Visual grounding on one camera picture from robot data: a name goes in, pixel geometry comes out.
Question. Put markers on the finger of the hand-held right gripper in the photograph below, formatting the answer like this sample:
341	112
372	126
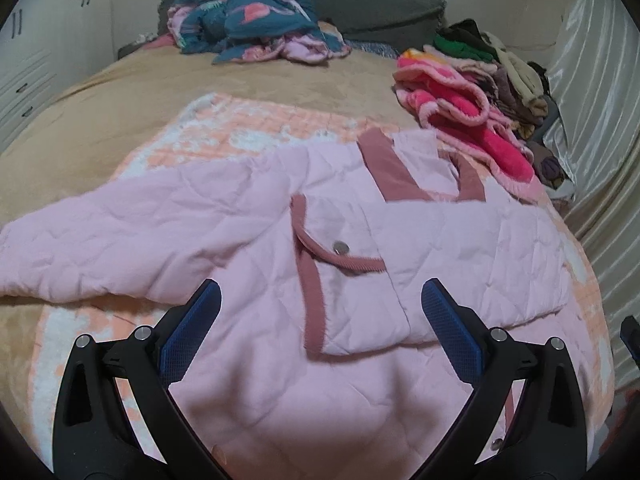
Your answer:
631	335

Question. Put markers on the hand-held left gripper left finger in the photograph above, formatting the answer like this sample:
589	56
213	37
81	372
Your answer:
192	322

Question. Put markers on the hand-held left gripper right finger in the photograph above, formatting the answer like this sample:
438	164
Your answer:
452	327

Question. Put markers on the pink quilted jacket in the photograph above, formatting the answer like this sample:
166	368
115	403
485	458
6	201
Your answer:
225	220

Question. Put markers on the pile of folded clothes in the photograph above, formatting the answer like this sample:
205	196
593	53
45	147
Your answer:
520	75

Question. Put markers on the orange and white plaid blanket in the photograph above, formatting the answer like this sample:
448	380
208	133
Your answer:
260	115

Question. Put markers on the hot pink fleece garment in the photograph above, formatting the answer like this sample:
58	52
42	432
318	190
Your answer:
465	105

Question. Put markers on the white satin curtain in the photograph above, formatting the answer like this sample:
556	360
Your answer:
600	110

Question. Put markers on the tan bed sheet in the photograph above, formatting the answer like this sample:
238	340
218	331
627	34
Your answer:
125	90

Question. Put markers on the blue flamingo print garment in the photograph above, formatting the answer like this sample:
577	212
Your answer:
250	20

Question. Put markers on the white wardrobe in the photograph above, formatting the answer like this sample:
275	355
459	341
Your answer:
45	50

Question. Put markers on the grey headboard cushion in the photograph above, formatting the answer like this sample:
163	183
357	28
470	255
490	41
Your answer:
375	5

